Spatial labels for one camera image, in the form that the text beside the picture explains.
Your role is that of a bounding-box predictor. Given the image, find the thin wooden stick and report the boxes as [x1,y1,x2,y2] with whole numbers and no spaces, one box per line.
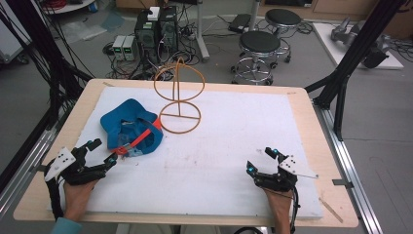
[318,197,345,224]

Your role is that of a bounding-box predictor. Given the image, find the black computer tower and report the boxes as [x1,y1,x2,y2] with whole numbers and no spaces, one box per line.
[158,6,180,55]
[133,11,161,63]

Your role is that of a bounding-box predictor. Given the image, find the grey metal bracket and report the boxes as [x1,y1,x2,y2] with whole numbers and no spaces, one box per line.
[331,177,355,190]

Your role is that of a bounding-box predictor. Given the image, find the person's right hand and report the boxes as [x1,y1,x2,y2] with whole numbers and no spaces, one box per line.
[263,188,294,215]

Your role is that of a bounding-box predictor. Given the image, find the blue cap with orange strap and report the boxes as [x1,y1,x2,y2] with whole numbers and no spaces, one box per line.
[99,97,165,158]

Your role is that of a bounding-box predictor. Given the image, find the black round stool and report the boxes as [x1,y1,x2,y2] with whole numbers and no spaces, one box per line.
[230,30,282,87]
[264,8,303,64]

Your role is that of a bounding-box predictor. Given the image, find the clear plastic sheet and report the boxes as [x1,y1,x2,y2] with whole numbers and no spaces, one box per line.
[60,19,109,44]

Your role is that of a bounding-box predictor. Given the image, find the person's left hand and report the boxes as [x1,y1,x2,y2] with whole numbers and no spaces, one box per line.
[62,179,98,222]

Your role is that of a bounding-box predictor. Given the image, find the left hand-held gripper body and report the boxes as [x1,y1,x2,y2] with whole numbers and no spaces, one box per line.
[44,145,109,187]

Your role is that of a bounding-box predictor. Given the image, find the round white table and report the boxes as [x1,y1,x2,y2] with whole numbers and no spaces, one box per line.
[41,0,97,16]

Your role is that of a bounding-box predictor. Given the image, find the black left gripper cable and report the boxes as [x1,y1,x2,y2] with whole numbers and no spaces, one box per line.
[45,175,65,221]

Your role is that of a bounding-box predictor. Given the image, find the electronics boxes on floor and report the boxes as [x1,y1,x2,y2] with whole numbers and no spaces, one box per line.
[102,19,203,82]

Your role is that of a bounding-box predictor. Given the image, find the grey metal table leg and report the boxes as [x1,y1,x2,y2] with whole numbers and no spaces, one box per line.
[194,0,211,63]

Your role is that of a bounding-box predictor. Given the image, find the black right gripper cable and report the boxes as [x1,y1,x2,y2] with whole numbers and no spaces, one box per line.
[289,185,301,234]

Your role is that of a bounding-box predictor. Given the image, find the grey power supply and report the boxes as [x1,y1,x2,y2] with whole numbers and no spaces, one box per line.
[123,35,139,62]
[111,34,127,61]

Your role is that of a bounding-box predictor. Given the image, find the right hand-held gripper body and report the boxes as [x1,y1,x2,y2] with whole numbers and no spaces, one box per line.
[253,154,319,193]

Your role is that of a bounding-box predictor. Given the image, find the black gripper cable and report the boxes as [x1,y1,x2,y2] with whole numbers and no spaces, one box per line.
[289,185,301,234]
[45,175,65,221]

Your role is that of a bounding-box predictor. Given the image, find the white box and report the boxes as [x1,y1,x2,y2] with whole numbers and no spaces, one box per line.
[147,6,162,22]

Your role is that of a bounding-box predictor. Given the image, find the black flat case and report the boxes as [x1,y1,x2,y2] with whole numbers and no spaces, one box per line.
[227,13,253,34]

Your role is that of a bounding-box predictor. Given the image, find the white floor board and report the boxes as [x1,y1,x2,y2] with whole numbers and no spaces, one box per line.
[312,21,405,71]

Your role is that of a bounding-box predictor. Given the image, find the white foam mat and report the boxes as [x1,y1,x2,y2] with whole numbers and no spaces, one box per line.
[48,86,324,220]

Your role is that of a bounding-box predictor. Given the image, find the wooden ring hat stand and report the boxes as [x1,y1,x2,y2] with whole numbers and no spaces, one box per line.
[153,57,207,136]

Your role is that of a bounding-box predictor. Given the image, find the aluminium rail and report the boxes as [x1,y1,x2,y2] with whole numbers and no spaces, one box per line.
[312,99,385,234]
[0,126,60,218]

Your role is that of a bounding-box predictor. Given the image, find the black frame post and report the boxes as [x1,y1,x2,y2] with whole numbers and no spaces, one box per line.
[304,0,407,141]
[0,0,95,193]

